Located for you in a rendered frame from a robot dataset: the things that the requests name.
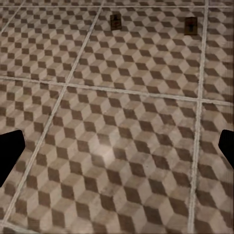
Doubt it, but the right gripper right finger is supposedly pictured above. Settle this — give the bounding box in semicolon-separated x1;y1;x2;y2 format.
218;130;234;169

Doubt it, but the mousetrap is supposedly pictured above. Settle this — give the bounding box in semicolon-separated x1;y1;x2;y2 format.
110;14;121;31
185;17;197;36

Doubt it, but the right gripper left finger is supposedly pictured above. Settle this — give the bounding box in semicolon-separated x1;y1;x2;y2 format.
0;130;25;187

